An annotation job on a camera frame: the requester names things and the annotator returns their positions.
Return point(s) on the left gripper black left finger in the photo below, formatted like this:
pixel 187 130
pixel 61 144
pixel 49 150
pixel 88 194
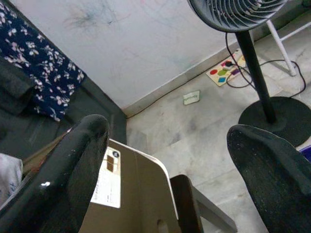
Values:
pixel 60 182

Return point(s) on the brown cardboard box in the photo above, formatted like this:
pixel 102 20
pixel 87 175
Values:
pixel 143 194

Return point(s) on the dark grey upholstered furniture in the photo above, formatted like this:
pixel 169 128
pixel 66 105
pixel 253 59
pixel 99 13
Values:
pixel 92 97

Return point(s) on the wooden shape sorter puzzle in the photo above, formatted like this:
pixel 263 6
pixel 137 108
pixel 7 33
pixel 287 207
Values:
pixel 218 75

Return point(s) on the grey plastic piece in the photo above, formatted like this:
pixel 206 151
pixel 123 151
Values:
pixel 213 216

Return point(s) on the white metal rack frame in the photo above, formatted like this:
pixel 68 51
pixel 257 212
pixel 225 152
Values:
pixel 281 48

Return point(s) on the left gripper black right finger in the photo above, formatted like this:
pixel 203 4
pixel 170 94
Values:
pixel 274 184

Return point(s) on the small white green-print card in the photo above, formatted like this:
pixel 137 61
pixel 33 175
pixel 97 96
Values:
pixel 191 97

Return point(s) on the navy floral cloth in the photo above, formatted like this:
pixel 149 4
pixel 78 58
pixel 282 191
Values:
pixel 43 68

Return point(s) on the dark brown wooden piece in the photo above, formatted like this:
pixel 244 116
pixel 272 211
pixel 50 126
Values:
pixel 184 206

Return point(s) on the blue plastic bin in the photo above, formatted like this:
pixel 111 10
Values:
pixel 306 153

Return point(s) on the white cloth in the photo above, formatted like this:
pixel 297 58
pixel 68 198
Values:
pixel 9 177

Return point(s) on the black pedestal fan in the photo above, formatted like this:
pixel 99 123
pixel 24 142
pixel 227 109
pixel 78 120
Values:
pixel 255 72

